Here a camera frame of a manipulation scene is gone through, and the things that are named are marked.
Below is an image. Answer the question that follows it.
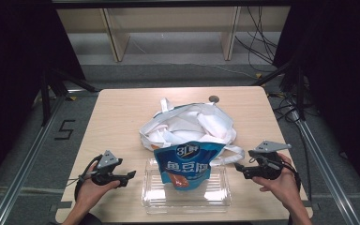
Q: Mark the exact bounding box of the blue snack packet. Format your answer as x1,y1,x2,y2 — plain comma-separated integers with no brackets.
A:
153,141,226,192

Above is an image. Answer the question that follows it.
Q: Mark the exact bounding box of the aluminium floor rail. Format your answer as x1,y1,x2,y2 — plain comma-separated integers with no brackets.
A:
292,107,360,225
0,89,101,225

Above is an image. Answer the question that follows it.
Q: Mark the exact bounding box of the black overhead frame bar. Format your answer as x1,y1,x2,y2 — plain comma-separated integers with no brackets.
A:
50,0,294,9

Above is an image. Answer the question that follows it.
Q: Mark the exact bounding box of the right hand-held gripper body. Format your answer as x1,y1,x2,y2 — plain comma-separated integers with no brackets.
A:
247,140,293,181

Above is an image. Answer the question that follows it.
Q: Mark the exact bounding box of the white patterned tote bag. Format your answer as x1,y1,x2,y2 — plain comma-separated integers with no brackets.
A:
139,97,247,167

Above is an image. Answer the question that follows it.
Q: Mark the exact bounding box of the person's left hand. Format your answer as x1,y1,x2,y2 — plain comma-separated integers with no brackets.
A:
74,165,121,214

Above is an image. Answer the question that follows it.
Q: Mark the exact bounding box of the person's right hand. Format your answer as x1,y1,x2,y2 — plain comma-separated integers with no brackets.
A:
251,153,303,214

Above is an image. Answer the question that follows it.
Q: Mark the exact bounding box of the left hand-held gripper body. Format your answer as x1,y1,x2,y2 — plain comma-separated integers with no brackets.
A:
90,150,129,188

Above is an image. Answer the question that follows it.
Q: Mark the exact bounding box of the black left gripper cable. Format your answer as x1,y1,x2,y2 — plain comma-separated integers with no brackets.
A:
73,154,103,202

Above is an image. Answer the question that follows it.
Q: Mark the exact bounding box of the dark curtain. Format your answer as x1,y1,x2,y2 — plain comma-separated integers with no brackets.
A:
273,0,360,201
0,0,87,196

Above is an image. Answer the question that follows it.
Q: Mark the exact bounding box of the hanging black cable bundle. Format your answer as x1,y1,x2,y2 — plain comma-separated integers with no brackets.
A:
233,6,279,73

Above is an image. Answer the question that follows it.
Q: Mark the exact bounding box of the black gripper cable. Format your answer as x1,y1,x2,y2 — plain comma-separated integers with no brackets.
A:
73,154,103,202
280,161,302,192

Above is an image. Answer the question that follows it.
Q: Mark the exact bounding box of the light wooden shelf unit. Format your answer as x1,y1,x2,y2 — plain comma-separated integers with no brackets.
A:
55,6,292,63

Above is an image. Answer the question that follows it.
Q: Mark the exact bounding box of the black floor cable tangle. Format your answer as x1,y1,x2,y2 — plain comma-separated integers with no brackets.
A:
267,91,302,125

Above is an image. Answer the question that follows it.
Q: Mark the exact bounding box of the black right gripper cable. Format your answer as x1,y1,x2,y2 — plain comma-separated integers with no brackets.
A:
280,161,302,192

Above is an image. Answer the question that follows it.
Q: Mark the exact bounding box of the clear plastic container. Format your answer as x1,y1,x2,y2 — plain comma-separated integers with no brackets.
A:
141,157,233,216

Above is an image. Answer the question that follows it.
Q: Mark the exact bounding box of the black metal stand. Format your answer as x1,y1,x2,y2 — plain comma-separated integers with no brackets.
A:
251,59,308,121
39,67,98,127

